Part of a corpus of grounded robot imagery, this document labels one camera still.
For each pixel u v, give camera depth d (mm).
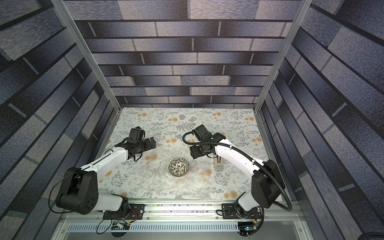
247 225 704
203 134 643
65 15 715
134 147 662
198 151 721
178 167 877
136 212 731
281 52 857
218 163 875
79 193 426
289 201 371
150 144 831
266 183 418
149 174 860
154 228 1552
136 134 702
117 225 711
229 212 729
